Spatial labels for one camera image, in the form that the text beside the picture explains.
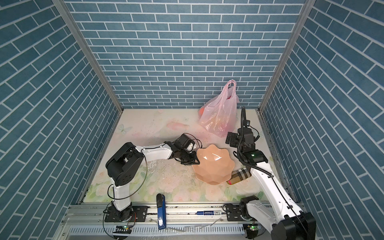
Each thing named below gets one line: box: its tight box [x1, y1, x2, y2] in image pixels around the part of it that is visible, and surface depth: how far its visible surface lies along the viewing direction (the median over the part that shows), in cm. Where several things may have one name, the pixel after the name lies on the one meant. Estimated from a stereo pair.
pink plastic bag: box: [198, 79, 240, 138], surface depth 101 cm
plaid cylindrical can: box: [226, 167, 252, 185], surface depth 86 cm
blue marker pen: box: [195, 210, 223, 216], surface depth 75 cm
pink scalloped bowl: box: [192, 144, 235, 185], surface depth 92 cm
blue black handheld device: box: [156, 193, 167, 230], surface depth 73 cm
